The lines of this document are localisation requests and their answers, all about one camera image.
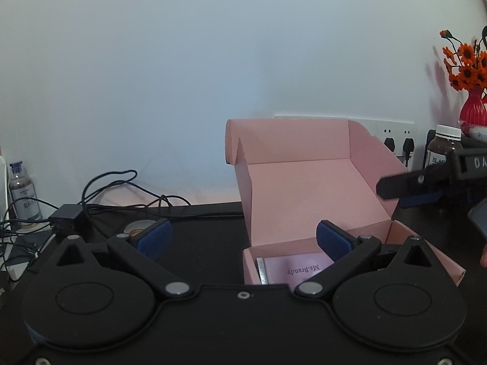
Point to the silver round disc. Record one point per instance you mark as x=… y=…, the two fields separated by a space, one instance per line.
x=139 y=228

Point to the person's right hand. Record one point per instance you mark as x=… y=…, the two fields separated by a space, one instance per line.
x=484 y=256

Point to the grey strip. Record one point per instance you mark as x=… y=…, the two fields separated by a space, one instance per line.
x=262 y=272

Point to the pink cardboard box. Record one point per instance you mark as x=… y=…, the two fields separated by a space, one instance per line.
x=304 y=190

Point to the clear plastic bottle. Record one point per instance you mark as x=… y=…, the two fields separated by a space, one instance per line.
x=24 y=194

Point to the brown supplement bottle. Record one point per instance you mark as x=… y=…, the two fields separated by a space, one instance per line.
x=441 y=148

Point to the black power plug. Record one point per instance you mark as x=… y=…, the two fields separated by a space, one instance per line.
x=389 y=143

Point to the white wall socket row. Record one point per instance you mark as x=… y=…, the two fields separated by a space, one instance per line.
x=380 y=127

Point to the orange artificial flowers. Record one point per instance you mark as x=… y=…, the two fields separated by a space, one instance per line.
x=466 y=68

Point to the red vase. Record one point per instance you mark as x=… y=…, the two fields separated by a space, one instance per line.
x=473 y=108

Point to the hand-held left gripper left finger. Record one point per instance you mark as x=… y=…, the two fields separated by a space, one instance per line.
x=154 y=237

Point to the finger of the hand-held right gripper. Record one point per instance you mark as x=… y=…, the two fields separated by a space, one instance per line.
x=420 y=198
x=414 y=180

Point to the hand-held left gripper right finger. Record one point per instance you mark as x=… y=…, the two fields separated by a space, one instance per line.
x=334 y=237

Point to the clear plastic bag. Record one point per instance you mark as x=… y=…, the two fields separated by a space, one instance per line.
x=475 y=131

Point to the black power adapter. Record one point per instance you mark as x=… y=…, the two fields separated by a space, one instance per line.
x=70 y=218

